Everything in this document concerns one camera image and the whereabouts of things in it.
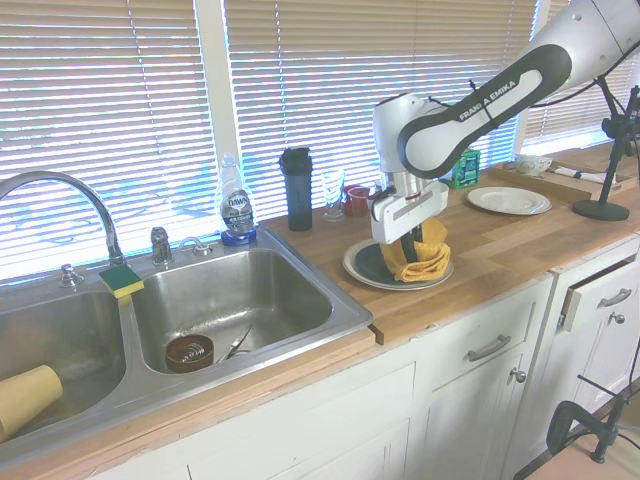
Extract red cup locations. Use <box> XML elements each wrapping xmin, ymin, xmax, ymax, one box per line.
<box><xmin>342</xmin><ymin>184</ymin><xmax>374</xmax><ymax>217</ymax></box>

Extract black shaker bottle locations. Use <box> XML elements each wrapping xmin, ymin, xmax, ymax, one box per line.
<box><xmin>278</xmin><ymin>147</ymin><xmax>315</xmax><ymax>233</ymax></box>

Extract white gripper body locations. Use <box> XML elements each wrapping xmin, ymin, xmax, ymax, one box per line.
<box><xmin>369</xmin><ymin>181</ymin><xmax>450</xmax><ymax>247</ymax></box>

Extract open white drawer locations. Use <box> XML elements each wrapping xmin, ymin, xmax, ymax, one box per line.
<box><xmin>558</xmin><ymin>254</ymin><xmax>640</xmax><ymax>334</ymax></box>

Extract white rolled napkin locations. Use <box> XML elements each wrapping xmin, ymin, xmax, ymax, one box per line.
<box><xmin>548</xmin><ymin>166</ymin><xmax>607</xmax><ymax>184</ymax></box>

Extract green cardboard box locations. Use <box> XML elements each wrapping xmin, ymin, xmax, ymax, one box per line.
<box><xmin>447</xmin><ymin>148</ymin><xmax>483</xmax><ymax>191</ymax></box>

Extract chrome faucet handle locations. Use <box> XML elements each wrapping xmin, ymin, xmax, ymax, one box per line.
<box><xmin>150</xmin><ymin>226</ymin><xmax>174</xmax><ymax>267</ymax></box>

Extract metal utensils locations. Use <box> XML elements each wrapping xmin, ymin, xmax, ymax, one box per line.
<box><xmin>214</xmin><ymin>324</ymin><xmax>255</xmax><ymax>364</ymax></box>

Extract wide white window blind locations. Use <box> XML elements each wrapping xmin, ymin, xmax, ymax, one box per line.
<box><xmin>0</xmin><ymin>0</ymin><xmax>229</xmax><ymax>287</ymax></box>
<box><xmin>223</xmin><ymin>0</ymin><xmax>539</xmax><ymax>227</ymax></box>

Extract clear stemmed glass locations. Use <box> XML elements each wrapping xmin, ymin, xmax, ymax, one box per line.
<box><xmin>321</xmin><ymin>169</ymin><xmax>348</xmax><ymax>223</ymax></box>

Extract narrow white window blind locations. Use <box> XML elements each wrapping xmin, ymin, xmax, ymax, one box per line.
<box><xmin>522</xmin><ymin>0</ymin><xmax>640</xmax><ymax>156</ymax></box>

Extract chrome sink knob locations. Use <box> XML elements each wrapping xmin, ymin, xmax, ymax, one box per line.
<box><xmin>58</xmin><ymin>263</ymin><xmax>83</xmax><ymax>290</ymax></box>

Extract chrome gooseneck faucet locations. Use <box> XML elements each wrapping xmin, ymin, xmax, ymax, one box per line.
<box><xmin>0</xmin><ymin>170</ymin><xmax>128</xmax><ymax>268</ymax></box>

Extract clear Dawn soap bottle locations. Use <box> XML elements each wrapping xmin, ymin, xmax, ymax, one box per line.
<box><xmin>219</xmin><ymin>152</ymin><xmax>257</xmax><ymax>236</ymax></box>

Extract large metal drawer handle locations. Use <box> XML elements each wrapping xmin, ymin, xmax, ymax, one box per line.
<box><xmin>466</xmin><ymin>333</ymin><xmax>513</xmax><ymax>364</ymax></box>

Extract yellow green sponge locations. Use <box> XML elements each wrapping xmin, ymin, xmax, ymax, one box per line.
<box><xmin>98</xmin><ymin>264</ymin><xmax>146</xmax><ymax>301</ymax></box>

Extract white kitchen cabinet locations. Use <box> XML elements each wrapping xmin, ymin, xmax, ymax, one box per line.
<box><xmin>64</xmin><ymin>234</ymin><xmax>640</xmax><ymax>480</ymax></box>

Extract wooden tray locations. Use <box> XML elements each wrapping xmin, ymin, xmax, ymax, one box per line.
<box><xmin>486</xmin><ymin>153</ymin><xmax>640</xmax><ymax>202</ymax></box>

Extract yellow cloth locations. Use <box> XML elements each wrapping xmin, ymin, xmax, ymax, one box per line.
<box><xmin>377</xmin><ymin>217</ymin><xmax>453</xmax><ymax>284</ymax></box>

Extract dark blue plate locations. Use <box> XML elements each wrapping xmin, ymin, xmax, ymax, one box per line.
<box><xmin>350</xmin><ymin>239</ymin><xmax>409</xmax><ymax>285</ymax></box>

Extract light wooden board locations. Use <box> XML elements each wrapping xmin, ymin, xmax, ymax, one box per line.
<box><xmin>513</xmin><ymin>439</ymin><xmax>640</xmax><ymax>480</ymax></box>

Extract white patterned bowl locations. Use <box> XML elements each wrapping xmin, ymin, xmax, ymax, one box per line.
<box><xmin>514</xmin><ymin>153</ymin><xmax>554</xmax><ymax>177</ymax></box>

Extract black clamp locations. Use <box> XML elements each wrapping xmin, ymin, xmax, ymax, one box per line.
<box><xmin>545</xmin><ymin>373</ymin><xmax>632</xmax><ymax>464</ymax></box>

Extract yellow plastic cup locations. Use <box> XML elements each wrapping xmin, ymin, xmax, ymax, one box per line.
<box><xmin>0</xmin><ymin>364</ymin><xmax>65</xmax><ymax>444</ymax></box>

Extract chrome sink hole ring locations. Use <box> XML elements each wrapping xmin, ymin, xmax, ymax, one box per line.
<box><xmin>178</xmin><ymin>236</ymin><xmax>214</xmax><ymax>258</ymax></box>

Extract stainless steel double sink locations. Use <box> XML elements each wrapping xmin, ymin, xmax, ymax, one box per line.
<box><xmin>0</xmin><ymin>227</ymin><xmax>376</xmax><ymax>451</ymax></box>

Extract clear plastic cup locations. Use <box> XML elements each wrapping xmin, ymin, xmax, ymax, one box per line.
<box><xmin>348</xmin><ymin>187</ymin><xmax>382</xmax><ymax>222</ymax></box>

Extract small metal drawer handle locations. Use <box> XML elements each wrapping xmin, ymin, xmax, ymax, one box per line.
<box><xmin>596</xmin><ymin>287</ymin><xmax>634</xmax><ymax>309</ymax></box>

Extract dark plate with white rim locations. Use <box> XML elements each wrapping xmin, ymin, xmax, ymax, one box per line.
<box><xmin>341</xmin><ymin>238</ymin><xmax>456</xmax><ymax>292</ymax></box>

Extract brown bowl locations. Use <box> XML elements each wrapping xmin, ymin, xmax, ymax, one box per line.
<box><xmin>165</xmin><ymin>333</ymin><xmax>217</xmax><ymax>375</ymax></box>

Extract black camera stand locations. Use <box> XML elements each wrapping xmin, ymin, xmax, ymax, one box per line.
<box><xmin>572</xmin><ymin>74</ymin><xmax>640</xmax><ymax>222</ymax></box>

